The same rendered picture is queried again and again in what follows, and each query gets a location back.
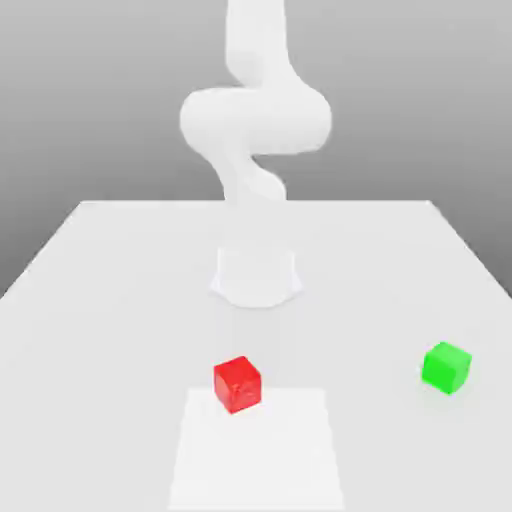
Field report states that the small red cube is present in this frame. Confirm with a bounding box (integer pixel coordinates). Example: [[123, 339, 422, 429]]
[[212, 354, 263, 415]]

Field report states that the small green cube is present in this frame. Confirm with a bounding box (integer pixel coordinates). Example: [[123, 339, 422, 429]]
[[420, 340, 474, 396]]

